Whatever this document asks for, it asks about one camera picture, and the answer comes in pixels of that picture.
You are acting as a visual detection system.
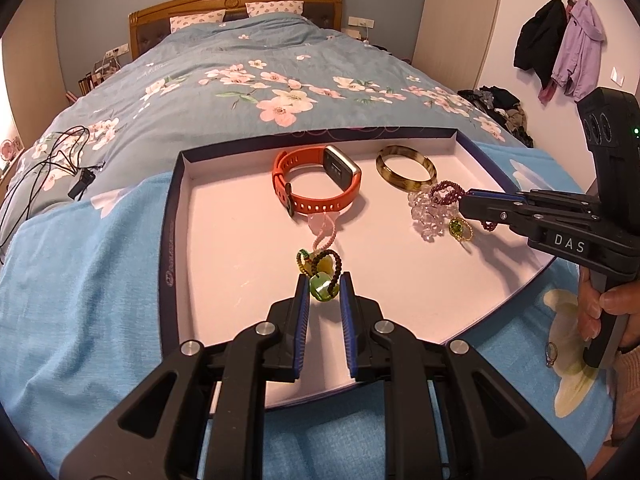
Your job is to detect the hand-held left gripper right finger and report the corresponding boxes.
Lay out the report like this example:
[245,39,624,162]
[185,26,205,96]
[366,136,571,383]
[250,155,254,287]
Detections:
[339,271,587,480]

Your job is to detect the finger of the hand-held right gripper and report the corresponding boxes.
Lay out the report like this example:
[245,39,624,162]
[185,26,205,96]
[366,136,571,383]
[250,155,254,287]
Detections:
[459,199,624,242]
[467,188,601,211]

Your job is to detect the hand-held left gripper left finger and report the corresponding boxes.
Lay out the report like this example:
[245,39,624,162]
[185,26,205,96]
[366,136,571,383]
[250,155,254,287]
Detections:
[59,272,312,480]

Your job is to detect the green stone gold ring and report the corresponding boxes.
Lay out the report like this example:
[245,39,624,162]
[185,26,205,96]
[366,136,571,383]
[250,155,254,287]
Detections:
[449,217,475,242]

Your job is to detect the green jade pendant bead cord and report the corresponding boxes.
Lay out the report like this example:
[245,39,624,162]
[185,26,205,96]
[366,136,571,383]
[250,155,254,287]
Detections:
[309,252,346,303]

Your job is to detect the purple bead bracelet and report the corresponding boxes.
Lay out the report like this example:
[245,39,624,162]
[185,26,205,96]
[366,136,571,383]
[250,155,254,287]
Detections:
[429,181,498,233]

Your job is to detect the clear crystal bead bracelet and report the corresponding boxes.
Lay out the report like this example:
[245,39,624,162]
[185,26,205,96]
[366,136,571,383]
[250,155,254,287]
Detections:
[407,187,453,241]

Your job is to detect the small gold green trinkets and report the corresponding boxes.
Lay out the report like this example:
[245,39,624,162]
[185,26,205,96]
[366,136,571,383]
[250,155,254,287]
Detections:
[296,249,333,273]

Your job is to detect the white tray box lid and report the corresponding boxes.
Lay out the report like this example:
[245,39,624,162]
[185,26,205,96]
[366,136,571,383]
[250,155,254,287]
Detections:
[159,127,560,418]

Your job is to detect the pink pendant with cord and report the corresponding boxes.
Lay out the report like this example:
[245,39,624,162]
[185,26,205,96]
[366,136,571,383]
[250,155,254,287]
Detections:
[307,212,343,253]

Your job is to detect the person's right hand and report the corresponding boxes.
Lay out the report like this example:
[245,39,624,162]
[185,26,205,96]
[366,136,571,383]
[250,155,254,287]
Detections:
[577,266,640,340]

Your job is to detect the pile of dark clothes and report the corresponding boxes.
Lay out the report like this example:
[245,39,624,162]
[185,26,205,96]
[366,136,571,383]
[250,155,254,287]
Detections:
[457,86,536,148]

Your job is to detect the mottled brown bangle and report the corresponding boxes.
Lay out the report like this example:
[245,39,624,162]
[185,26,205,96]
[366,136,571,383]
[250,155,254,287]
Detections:
[376,145,437,192]

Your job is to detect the purple jacket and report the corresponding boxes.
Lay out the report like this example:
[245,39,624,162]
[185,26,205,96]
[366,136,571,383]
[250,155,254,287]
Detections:
[539,0,607,103]

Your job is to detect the orange smart watch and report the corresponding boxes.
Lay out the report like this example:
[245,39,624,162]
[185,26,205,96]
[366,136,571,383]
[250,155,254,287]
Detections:
[271,145,362,217]

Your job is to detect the black jacket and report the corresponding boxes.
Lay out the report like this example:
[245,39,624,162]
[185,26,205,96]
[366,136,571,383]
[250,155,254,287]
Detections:
[514,0,568,88]

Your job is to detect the blue fleece flower blanket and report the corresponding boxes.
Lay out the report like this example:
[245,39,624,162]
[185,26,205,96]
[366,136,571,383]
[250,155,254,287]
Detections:
[0,140,626,480]

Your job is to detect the grey-blue floral duvet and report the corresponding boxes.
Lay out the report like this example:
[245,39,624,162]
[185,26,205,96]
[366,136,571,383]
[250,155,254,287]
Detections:
[0,15,531,241]

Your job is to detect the white patterned pillow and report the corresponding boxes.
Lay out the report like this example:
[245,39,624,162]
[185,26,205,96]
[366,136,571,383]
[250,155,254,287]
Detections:
[170,10,226,34]
[245,0,305,17]

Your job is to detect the cluttered bedside table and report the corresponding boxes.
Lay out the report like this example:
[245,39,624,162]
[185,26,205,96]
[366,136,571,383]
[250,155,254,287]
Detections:
[67,45,133,101]

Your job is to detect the pink floral box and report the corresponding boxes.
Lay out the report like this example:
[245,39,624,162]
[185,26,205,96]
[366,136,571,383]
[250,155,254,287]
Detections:
[0,137,23,168]

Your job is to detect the wooden headboard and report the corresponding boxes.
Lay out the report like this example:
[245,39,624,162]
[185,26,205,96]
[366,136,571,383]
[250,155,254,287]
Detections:
[129,0,346,58]

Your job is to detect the black cables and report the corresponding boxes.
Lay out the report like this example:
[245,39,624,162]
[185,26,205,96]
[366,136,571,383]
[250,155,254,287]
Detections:
[0,127,108,266]

